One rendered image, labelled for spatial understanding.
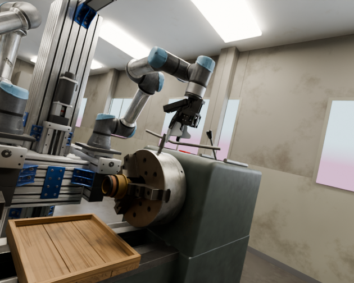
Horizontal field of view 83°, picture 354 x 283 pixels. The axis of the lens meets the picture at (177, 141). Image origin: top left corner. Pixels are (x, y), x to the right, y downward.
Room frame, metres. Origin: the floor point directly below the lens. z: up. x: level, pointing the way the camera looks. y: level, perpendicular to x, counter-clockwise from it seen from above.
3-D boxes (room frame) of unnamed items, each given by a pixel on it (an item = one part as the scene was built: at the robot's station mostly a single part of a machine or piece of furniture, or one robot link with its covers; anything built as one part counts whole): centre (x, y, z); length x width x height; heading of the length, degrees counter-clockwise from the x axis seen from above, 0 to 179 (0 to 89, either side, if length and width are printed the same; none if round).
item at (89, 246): (0.67, 0.26, 0.89); 0.36 x 0.30 x 0.04; 47
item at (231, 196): (1.17, -0.18, 1.06); 0.59 x 0.48 x 0.39; 137
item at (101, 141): (1.34, 0.50, 1.21); 0.15 x 0.15 x 0.10
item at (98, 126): (1.34, 0.50, 1.33); 0.13 x 0.12 x 0.14; 124
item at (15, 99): (0.97, 0.83, 1.33); 0.13 x 0.12 x 0.14; 70
